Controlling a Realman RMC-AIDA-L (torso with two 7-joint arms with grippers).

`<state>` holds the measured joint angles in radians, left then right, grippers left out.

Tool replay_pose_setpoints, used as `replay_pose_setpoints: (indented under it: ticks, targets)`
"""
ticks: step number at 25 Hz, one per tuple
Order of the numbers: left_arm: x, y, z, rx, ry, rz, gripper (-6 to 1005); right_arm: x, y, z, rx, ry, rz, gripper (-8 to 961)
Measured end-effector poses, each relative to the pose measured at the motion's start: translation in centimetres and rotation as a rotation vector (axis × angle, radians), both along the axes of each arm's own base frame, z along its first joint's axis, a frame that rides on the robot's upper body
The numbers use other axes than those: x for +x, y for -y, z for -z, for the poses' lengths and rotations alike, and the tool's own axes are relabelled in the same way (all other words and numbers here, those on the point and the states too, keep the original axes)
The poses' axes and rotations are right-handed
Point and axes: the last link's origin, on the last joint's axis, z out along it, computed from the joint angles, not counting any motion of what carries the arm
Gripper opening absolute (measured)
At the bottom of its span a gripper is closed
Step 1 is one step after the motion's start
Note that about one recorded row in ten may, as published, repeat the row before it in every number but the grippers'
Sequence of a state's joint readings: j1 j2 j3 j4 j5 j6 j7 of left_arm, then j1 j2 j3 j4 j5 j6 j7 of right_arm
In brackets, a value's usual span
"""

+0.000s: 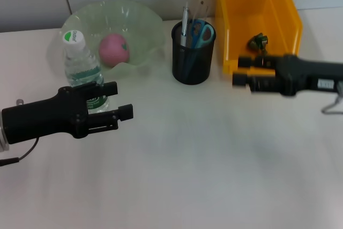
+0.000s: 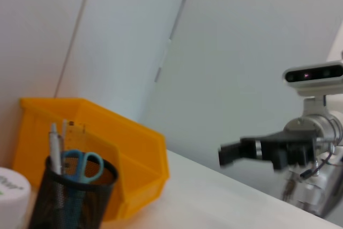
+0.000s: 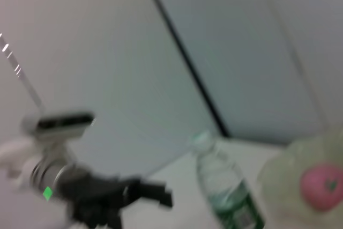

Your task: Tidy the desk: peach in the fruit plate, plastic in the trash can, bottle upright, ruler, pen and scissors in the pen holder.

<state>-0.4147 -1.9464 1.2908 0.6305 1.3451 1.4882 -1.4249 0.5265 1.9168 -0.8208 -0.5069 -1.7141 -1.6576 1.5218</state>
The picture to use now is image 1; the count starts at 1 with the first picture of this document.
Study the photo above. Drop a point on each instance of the grey white pen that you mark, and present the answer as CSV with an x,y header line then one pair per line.
x,y
185,28

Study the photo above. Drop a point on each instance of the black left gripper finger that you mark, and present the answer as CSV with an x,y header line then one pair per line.
x,y
108,88
126,112

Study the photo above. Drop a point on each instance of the pink peach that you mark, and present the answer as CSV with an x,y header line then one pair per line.
x,y
112,49

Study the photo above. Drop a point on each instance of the green plastic wrapper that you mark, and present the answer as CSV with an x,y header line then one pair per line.
x,y
258,41

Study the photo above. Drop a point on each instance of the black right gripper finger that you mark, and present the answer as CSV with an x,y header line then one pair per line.
x,y
245,62
239,80

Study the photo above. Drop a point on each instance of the yellow plastic bin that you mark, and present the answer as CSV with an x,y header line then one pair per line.
x,y
254,11

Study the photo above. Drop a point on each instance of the clear plastic ruler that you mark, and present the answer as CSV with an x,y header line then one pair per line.
x,y
200,10

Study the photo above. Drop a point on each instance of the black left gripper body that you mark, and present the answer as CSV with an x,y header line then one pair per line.
x,y
45,116

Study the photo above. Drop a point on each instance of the green glass fruit plate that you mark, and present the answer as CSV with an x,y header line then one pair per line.
x,y
144,25

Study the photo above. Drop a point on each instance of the black mesh pen holder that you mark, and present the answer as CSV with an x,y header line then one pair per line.
x,y
201,70

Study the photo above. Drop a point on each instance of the blue scissors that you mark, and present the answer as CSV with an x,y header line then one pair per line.
x,y
199,38

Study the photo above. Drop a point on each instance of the clear water bottle green label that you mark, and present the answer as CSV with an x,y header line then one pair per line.
x,y
80,62

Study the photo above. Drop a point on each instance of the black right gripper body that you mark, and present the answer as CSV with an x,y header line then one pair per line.
x,y
308,76

